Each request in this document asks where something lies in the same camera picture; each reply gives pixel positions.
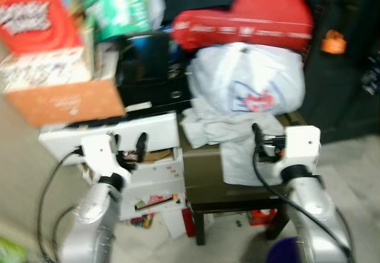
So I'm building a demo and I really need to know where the green printed package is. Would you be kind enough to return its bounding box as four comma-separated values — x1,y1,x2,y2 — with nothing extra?
80,0,153,43

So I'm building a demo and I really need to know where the small orange hanging item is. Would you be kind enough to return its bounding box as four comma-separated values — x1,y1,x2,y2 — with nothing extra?
321,30,347,55

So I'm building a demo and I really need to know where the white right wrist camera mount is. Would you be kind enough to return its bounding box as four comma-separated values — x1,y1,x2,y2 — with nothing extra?
284,126,322,170

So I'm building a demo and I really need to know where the white stuffed plastic bag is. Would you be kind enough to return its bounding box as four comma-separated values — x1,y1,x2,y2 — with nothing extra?
181,42,307,187

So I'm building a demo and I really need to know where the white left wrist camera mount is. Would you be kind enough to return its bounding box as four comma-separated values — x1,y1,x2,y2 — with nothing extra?
80,134,120,178

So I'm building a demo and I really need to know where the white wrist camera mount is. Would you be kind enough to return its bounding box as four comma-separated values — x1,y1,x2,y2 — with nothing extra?
80,134,120,178
284,126,322,170

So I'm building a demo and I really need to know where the brown low table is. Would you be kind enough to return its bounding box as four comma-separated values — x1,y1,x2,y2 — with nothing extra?
178,112,310,246

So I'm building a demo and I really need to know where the small red box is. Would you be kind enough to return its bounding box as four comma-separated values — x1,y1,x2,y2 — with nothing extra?
246,210,277,227

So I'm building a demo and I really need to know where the black printer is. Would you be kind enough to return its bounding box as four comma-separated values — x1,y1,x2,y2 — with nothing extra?
116,31,194,113

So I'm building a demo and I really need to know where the orange cardboard box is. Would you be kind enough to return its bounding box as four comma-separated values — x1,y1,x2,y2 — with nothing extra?
3,79,126,128

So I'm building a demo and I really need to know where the red printed cushion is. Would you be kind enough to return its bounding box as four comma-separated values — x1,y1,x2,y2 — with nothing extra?
172,0,315,53

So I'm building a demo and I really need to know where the red printed carton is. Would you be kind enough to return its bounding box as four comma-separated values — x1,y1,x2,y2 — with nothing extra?
0,0,84,56

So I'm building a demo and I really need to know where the white plastic drawer unit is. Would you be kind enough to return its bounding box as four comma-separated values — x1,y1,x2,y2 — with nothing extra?
39,112,188,223

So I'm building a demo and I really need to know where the dark purple waste bin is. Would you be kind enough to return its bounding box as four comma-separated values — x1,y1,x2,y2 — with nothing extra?
266,236,304,263

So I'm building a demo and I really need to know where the black cabinet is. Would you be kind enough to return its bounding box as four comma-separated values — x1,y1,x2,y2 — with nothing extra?
297,0,380,145

